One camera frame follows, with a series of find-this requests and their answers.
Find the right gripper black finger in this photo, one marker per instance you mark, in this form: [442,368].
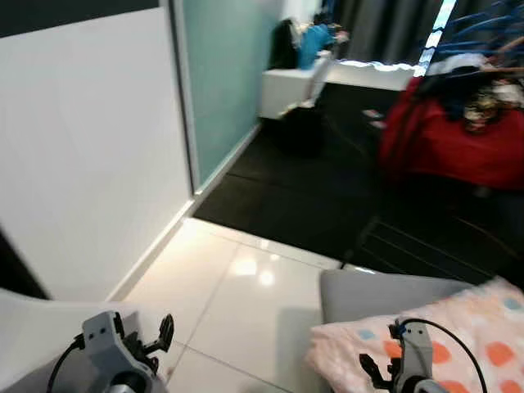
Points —
[372,368]

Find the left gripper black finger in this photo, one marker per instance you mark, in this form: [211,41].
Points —
[166,332]
[120,323]

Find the pink pillow with orange dots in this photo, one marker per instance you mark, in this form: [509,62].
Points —
[467,327]

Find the pile of mixed clothes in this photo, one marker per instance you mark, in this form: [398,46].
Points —
[479,98]

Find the white low cabinet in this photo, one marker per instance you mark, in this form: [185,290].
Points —
[282,90]

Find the black garment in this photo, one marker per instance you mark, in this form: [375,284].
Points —
[282,45]

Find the blue clothes hanger rack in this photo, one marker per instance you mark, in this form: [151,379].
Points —
[483,37]

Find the blue garment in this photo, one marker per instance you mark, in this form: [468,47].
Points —
[313,45]

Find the dark grey curtain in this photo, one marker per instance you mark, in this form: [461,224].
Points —
[377,29]

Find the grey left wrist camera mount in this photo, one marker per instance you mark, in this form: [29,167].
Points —
[106,340]

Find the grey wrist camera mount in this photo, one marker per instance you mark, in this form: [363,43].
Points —
[106,340]
[415,352]

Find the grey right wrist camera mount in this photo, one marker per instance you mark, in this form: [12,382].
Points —
[415,352]

